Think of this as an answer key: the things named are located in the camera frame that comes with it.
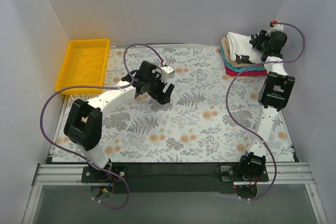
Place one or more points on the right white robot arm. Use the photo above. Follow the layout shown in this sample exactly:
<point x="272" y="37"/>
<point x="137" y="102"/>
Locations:
<point x="273" y="97"/>

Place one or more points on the teal folded t shirt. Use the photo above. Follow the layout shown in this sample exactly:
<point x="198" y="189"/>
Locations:
<point x="239" y="69"/>

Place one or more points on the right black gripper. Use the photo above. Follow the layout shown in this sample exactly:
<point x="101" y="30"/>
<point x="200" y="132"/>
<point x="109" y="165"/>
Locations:
<point x="258" y="39"/>

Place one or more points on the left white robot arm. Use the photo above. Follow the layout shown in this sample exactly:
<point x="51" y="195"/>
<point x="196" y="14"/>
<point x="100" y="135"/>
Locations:
<point x="84" y="123"/>

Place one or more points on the yellow plastic bin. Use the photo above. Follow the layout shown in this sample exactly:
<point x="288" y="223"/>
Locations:
<point x="84" y="65"/>

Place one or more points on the aluminium frame rail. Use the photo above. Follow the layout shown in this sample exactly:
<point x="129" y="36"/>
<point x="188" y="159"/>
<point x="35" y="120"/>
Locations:
<point x="287" y="193"/>

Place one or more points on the floral patterned table mat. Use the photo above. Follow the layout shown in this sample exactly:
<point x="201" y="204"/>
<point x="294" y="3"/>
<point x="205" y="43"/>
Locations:
<point x="208" y="119"/>

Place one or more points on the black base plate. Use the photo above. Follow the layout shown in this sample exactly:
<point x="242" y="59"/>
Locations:
<point x="179" y="177"/>

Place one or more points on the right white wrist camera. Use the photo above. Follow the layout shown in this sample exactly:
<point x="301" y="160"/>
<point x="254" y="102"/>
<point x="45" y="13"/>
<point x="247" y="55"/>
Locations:
<point x="274" y="26"/>

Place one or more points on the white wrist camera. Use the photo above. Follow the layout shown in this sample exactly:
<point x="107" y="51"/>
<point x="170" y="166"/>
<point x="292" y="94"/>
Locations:
<point x="167" y="72"/>
<point x="274" y="26"/>

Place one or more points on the pink folded t shirt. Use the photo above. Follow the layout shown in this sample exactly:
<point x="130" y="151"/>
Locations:
<point x="234" y="73"/>

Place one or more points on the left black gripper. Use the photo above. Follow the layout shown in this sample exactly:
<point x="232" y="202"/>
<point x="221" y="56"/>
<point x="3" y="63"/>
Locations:
<point x="159" y="93"/>

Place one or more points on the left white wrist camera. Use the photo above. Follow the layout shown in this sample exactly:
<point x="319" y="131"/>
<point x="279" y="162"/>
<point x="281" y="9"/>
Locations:
<point x="167" y="72"/>

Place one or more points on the white t shirt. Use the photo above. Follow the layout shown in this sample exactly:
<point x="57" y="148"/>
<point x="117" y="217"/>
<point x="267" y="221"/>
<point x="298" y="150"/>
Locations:
<point x="241" y="51"/>

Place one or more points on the beige folded t shirt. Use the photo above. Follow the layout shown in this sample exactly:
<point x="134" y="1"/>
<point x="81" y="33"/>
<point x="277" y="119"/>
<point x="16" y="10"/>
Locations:
<point x="225" y="45"/>

